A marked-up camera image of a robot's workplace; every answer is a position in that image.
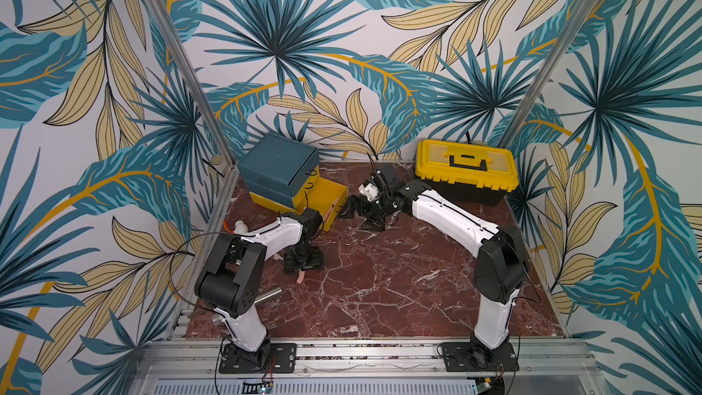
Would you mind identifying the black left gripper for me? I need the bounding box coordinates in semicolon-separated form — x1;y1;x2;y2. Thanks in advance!
284;242;325;277

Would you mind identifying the yellow drawer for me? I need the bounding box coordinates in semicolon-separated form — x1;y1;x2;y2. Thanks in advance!
292;171;325;214
247;177;348;232

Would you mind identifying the yellow bottom drawer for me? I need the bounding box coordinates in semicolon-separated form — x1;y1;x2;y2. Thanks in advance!
247;177;348;232

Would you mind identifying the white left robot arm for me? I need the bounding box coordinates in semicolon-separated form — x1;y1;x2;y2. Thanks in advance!
194;208;324;371

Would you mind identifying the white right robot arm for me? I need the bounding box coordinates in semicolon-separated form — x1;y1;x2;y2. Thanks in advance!
338;165;529;372

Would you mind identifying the teal drawer cabinet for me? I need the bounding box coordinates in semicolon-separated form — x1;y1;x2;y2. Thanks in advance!
238;133;320;208

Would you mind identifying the silver metal cylinder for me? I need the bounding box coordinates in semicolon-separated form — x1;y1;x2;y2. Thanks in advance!
254;286;283;306

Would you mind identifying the yellow black toolbox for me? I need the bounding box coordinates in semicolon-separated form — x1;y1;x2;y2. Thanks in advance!
415;139;519;206

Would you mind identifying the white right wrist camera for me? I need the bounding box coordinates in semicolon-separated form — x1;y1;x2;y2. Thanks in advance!
358;182;380;202

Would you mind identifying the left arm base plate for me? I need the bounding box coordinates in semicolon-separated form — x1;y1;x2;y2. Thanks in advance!
217;342;297;375

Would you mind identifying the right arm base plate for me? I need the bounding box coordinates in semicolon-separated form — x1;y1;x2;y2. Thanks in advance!
437;340;519;374

